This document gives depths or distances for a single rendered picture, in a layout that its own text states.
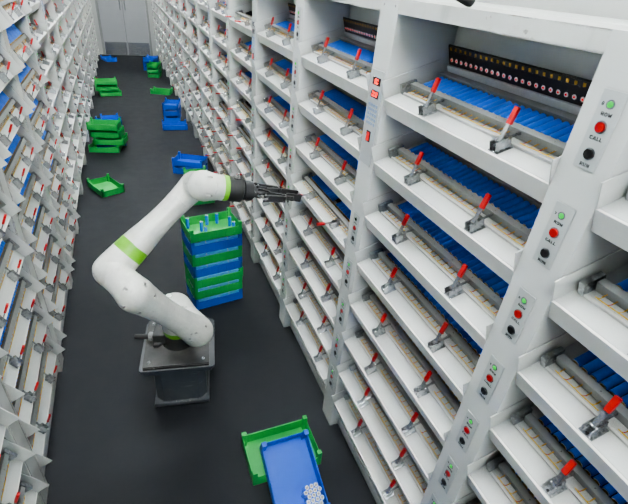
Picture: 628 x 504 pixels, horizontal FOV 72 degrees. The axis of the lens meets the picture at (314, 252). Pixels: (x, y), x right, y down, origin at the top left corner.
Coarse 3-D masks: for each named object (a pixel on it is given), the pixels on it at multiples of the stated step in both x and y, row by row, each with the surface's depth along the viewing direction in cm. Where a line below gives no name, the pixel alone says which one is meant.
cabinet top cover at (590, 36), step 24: (336, 0) 142; (360, 0) 128; (408, 0) 107; (456, 24) 93; (480, 24) 87; (504, 24) 81; (528, 24) 77; (552, 24) 72; (576, 24) 68; (600, 24) 75; (576, 48) 69; (600, 48) 66
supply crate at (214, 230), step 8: (192, 216) 252; (200, 216) 254; (208, 216) 257; (224, 216) 262; (232, 216) 259; (184, 224) 250; (192, 224) 254; (216, 224) 257; (224, 224) 258; (240, 224) 247; (184, 232) 246; (192, 232) 235; (200, 232) 247; (208, 232) 240; (216, 232) 242; (224, 232) 245; (232, 232) 248; (240, 232) 250; (192, 240) 237; (200, 240) 240
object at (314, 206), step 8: (296, 176) 206; (304, 176) 205; (312, 176) 207; (296, 184) 206; (304, 192) 199; (304, 200) 197; (312, 200) 192; (312, 208) 188; (320, 208) 186; (320, 216) 181; (328, 216) 180; (328, 224) 175; (328, 232) 177; (336, 232) 170; (344, 232) 169; (336, 240) 169; (344, 240) 158; (344, 248) 162
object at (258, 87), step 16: (256, 0) 224; (272, 0) 226; (288, 0) 229; (256, 16) 227; (272, 16) 230; (288, 16) 233; (256, 48) 235; (256, 80) 244; (256, 112) 254; (256, 144) 264; (256, 176) 276; (256, 208) 288; (256, 256) 309
